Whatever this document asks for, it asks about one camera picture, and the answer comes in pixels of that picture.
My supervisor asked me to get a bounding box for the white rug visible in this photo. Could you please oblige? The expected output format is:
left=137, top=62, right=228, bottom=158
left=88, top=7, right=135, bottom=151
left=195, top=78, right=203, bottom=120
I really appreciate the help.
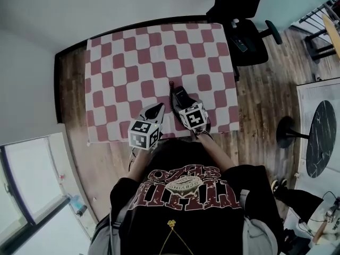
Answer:
left=295, top=77, right=340, bottom=185

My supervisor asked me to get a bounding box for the black bag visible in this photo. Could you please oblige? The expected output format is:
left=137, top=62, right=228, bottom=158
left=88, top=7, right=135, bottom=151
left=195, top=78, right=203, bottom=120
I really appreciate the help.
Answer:
left=283, top=228, right=311, bottom=255

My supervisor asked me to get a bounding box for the black metal railing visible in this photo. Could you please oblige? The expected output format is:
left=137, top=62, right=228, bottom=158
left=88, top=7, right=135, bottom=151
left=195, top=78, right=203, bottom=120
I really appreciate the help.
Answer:
left=297, top=0, right=340, bottom=62

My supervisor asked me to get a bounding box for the person's left forearm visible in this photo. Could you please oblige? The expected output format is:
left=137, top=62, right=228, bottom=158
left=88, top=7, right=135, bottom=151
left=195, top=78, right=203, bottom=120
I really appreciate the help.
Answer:
left=126, top=147, right=155, bottom=182

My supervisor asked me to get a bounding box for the black printed t-shirt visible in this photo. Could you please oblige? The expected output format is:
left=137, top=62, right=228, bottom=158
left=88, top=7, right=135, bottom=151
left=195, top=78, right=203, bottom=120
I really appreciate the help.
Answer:
left=109, top=139, right=285, bottom=255

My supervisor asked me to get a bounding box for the red white checkered tablecloth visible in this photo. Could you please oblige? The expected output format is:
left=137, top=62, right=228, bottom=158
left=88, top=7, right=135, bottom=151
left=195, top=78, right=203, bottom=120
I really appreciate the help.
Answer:
left=84, top=22, right=240, bottom=146

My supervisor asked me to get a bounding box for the gold necklace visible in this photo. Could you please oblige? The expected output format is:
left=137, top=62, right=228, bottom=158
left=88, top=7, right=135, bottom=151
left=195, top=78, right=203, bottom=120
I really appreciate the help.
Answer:
left=158, top=219, right=194, bottom=255

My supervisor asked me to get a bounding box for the gray shoulder strap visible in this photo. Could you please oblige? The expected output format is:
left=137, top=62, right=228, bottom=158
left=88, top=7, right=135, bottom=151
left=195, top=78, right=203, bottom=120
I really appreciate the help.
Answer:
left=89, top=206, right=128, bottom=255
left=239, top=189, right=278, bottom=255

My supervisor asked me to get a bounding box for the black mesh office chair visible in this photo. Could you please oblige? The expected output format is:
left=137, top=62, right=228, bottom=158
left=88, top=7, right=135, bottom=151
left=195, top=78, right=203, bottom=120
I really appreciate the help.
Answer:
left=206, top=0, right=283, bottom=75

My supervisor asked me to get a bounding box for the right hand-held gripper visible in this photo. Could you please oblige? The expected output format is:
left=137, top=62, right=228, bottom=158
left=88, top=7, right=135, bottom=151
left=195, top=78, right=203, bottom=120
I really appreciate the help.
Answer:
left=172, top=91, right=208, bottom=130

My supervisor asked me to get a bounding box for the round black marble table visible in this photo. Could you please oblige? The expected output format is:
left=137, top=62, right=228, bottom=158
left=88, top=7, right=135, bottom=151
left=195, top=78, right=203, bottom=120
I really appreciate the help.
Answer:
left=276, top=99, right=337, bottom=179

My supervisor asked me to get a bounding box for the flat black device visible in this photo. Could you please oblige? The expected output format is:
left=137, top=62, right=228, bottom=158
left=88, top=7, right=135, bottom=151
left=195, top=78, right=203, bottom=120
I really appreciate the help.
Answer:
left=230, top=36, right=249, bottom=53

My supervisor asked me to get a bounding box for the person's right forearm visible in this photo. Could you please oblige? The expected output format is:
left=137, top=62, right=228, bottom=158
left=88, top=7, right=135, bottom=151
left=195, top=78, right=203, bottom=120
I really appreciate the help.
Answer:
left=198, top=131, right=236, bottom=172

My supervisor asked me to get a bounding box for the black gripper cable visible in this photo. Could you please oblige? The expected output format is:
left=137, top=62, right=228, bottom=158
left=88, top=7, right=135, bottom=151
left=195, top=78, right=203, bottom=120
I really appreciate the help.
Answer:
left=193, top=127, right=212, bottom=140

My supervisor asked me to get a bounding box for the round wooden table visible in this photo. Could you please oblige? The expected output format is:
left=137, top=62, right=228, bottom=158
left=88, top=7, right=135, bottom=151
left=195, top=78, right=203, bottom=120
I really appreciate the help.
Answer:
left=321, top=12, right=340, bottom=60

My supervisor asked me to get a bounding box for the dark framed window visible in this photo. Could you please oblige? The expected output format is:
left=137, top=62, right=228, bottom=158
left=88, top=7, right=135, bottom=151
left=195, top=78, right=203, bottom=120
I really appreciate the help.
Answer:
left=0, top=133, right=70, bottom=253

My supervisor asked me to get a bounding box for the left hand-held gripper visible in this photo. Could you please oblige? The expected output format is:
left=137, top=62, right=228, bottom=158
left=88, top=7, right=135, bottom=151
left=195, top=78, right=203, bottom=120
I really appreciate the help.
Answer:
left=128, top=103, right=166, bottom=150

